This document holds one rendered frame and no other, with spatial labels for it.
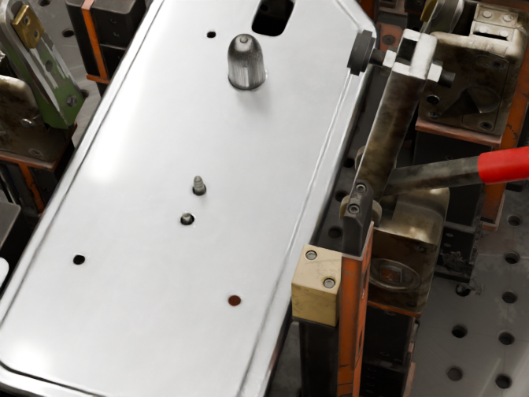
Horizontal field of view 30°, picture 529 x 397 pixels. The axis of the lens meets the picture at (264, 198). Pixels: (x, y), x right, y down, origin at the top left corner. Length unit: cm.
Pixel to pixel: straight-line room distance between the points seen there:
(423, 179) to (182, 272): 21
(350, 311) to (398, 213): 11
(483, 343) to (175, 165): 42
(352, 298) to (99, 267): 23
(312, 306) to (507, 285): 45
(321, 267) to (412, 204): 9
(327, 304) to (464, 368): 39
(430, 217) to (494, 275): 39
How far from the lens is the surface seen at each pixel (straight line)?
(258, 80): 87
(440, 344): 108
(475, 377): 107
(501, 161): 67
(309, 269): 69
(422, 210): 74
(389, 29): 132
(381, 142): 66
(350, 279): 62
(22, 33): 82
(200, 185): 80
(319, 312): 72
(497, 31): 83
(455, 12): 81
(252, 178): 82
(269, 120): 85
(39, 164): 95
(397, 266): 77
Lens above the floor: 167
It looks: 57 degrees down
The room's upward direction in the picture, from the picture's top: 5 degrees counter-clockwise
